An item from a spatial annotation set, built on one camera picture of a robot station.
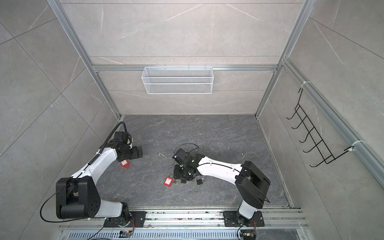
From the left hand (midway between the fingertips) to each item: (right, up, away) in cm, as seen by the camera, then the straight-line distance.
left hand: (134, 151), depth 89 cm
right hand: (+26, -13, -7) cm, 30 cm away
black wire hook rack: (+93, +4, -27) cm, 96 cm away
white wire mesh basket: (+25, +47, +12) cm, 55 cm away
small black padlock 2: (+30, -17, -3) cm, 35 cm away
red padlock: (+22, -17, -5) cm, 28 cm away
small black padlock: (+40, -17, -4) cm, 43 cm away
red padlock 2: (-7, -8, +3) cm, 11 cm away
